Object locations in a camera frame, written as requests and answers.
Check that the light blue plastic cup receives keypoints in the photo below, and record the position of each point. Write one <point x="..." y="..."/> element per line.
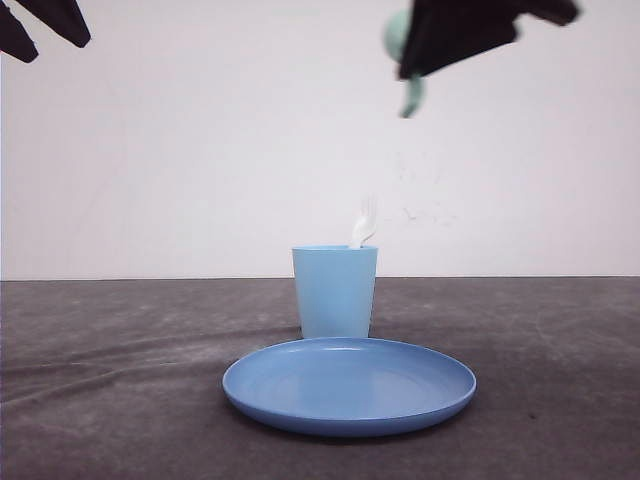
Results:
<point x="335" y="289"/>

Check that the blue plastic plate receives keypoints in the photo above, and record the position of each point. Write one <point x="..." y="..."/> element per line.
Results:
<point x="349" y="387"/>

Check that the white plastic fork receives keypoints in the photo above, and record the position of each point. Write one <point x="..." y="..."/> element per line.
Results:
<point x="366" y="223"/>

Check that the mint green plastic spoon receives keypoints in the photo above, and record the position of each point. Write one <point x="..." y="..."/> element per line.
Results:
<point x="395" y="35"/>

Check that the grey table cloth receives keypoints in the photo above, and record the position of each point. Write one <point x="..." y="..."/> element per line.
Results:
<point x="122" y="380"/>

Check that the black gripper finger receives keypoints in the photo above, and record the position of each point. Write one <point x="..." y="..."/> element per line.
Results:
<point x="14" y="39"/>
<point x="445" y="32"/>
<point x="558" y="12"/>
<point x="64" y="17"/>

